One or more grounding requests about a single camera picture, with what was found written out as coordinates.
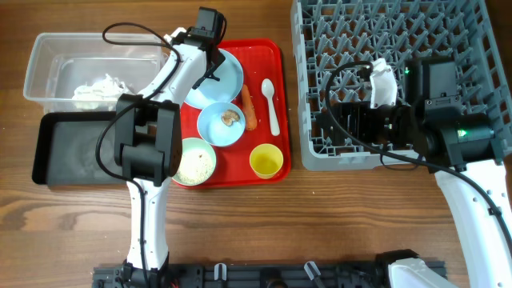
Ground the large light blue plate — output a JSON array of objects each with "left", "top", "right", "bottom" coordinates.
[{"left": 185, "top": 49, "right": 244, "bottom": 110}]

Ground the brown mushroom piece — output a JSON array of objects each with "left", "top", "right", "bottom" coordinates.
[{"left": 221, "top": 110, "right": 240, "bottom": 126}]

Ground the small light blue bowl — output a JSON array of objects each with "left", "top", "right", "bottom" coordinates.
[{"left": 197, "top": 102, "right": 246, "bottom": 147}]

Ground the orange carrot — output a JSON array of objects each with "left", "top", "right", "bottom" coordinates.
[{"left": 241, "top": 85, "right": 258, "bottom": 130}]

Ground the white plastic spoon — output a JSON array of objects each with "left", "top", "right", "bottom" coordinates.
[{"left": 262, "top": 78, "right": 280, "bottom": 136}]

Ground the green bowl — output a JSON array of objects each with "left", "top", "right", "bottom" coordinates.
[{"left": 173, "top": 138, "right": 217, "bottom": 186}]

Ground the white rice pile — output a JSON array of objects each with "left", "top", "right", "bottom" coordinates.
[{"left": 174, "top": 148, "right": 214, "bottom": 186}]

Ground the white tissue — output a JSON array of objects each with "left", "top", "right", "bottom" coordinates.
[{"left": 71, "top": 74, "right": 134, "bottom": 111}]

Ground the yellow plastic cup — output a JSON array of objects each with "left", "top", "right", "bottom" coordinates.
[{"left": 250, "top": 143, "right": 284, "bottom": 179}]

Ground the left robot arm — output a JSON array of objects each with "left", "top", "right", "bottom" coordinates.
[{"left": 113, "top": 7, "right": 227, "bottom": 287}]

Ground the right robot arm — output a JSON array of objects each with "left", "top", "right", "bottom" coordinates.
[{"left": 326, "top": 57, "right": 511, "bottom": 287}]

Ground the grey dishwasher rack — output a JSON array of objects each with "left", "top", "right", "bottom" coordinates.
[{"left": 290, "top": 0, "right": 511, "bottom": 171}]

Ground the red serving tray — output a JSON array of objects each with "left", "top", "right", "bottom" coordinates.
[{"left": 177, "top": 39, "right": 291, "bottom": 189}]

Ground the clear plastic bin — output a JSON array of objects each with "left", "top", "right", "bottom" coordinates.
[{"left": 23, "top": 33, "right": 167, "bottom": 112}]

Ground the black plastic tray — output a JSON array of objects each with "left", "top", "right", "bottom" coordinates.
[{"left": 32, "top": 111, "right": 123, "bottom": 186}]

